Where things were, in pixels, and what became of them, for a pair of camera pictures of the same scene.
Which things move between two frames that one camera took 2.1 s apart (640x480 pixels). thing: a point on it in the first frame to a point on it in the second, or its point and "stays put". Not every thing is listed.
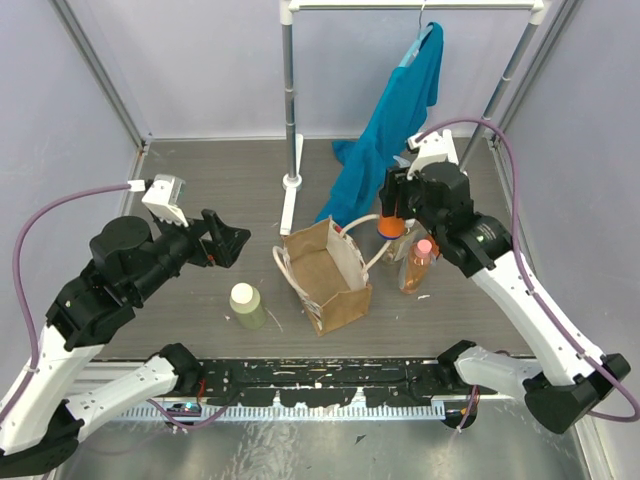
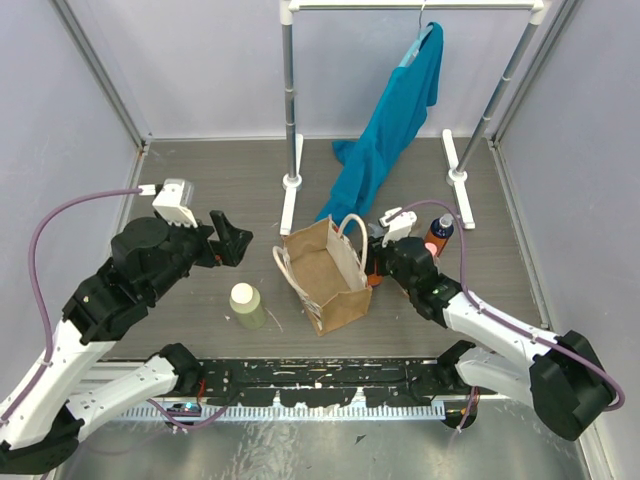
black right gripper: (394, 182) to (389, 247)
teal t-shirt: (391, 124) stays put
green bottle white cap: (246, 303) stays put
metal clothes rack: (294, 142) stays put
